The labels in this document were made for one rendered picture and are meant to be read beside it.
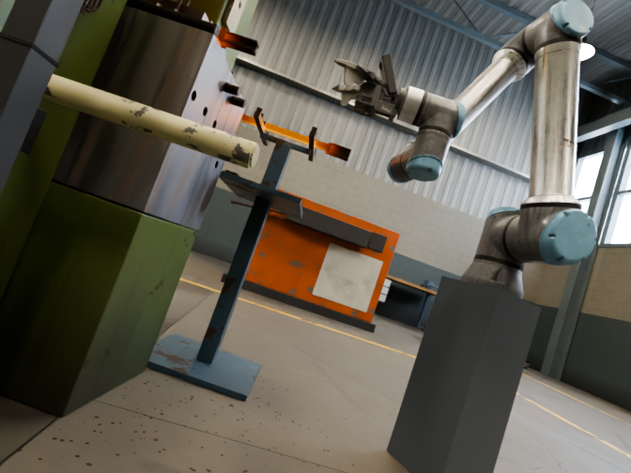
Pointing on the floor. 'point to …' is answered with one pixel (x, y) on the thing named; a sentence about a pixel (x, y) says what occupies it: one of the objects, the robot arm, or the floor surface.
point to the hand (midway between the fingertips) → (333, 72)
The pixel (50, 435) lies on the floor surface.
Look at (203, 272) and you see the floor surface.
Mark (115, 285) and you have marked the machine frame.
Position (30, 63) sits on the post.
